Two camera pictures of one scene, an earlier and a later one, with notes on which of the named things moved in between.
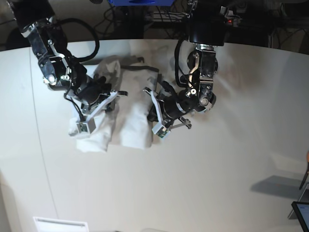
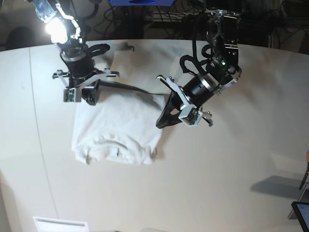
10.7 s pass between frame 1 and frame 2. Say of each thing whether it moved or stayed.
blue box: stayed
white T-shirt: moved
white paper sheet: stayed
